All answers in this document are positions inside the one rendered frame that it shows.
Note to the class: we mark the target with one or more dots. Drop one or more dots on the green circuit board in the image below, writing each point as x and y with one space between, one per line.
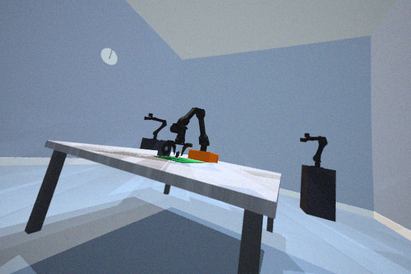
180 159

